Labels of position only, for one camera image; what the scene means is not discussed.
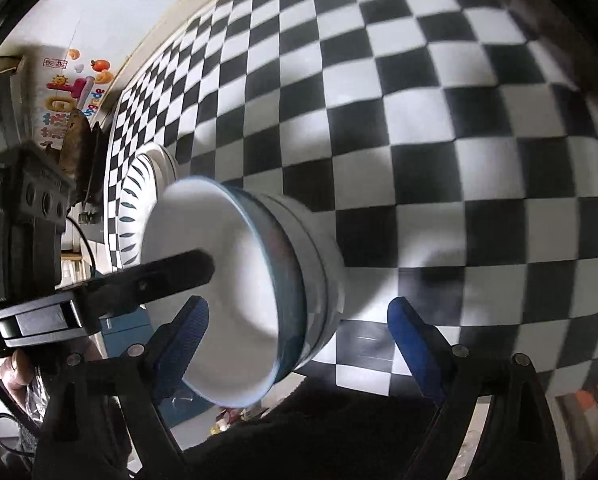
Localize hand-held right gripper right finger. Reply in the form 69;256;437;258
386;297;566;480

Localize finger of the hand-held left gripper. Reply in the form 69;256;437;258
85;248;216;329

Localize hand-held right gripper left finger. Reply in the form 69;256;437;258
34;295;212;480

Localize white bowl blue rim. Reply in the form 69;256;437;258
138;176;307;407

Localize white plate blue leaf pattern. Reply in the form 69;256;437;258
113;154;160;268

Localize white bowl grey band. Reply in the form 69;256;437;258
256;191;348;363

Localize person's left hand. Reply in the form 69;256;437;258
0;349;36;390

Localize dark brown blurry object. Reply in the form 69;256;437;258
59;109;108;206

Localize black white checkered tablecloth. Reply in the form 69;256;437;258
106;0;598;403

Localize thin black cable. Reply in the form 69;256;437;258
66;214;102;278

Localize colourful wall poster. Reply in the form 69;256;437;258
26;44;116;153

